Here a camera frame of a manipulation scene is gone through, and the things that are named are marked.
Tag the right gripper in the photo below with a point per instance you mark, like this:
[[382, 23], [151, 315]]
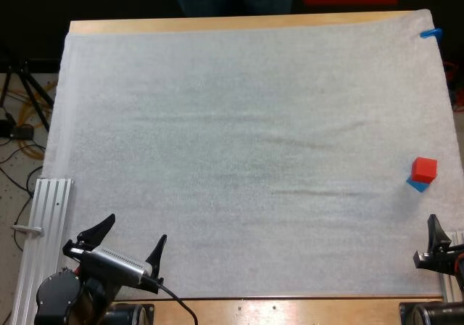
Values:
[[442, 259]]

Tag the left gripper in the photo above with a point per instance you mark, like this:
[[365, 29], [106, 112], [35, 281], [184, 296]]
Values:
[[72, 249]]

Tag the red cube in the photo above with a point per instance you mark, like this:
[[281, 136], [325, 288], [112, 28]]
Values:
[[425, 169]]

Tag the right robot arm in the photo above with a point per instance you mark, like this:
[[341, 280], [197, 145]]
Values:
[[435, 314]]

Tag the blue cube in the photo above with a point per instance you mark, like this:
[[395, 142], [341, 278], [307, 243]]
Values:
[[418, 186]]

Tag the silver clamp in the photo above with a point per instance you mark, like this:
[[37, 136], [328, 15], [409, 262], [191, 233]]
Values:
[[27, 229]]

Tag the blue clip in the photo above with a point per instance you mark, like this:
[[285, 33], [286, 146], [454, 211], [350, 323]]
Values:
[[431, 33]]

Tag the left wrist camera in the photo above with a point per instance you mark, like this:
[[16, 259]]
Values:
[[119, 261]]

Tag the ribbed aluminium rail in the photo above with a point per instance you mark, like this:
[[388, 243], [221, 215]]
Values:
[[453, 285], [45, 230]]

